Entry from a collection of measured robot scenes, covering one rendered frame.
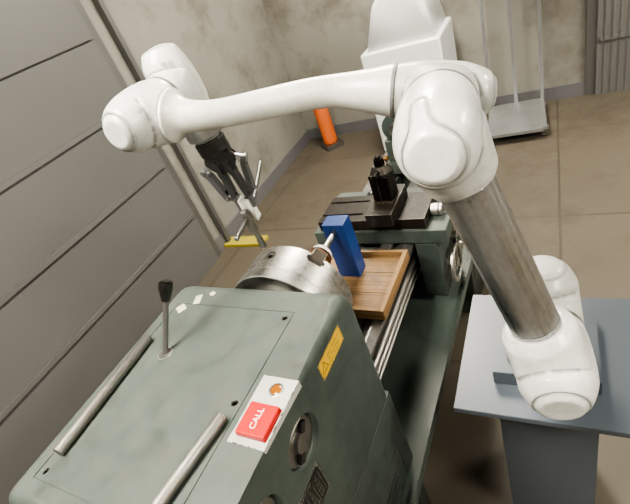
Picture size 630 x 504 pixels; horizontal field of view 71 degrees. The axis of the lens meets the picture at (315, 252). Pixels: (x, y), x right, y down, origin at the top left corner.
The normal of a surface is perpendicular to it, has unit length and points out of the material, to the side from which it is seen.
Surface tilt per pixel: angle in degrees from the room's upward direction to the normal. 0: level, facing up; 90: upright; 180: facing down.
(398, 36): 90
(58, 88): 90
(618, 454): 0
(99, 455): 0
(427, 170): 84
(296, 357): 0
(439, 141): 88
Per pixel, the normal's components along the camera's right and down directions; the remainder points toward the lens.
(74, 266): 0.88, -0.02
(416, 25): -0.36, 0.64
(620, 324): -0.32, -0.77
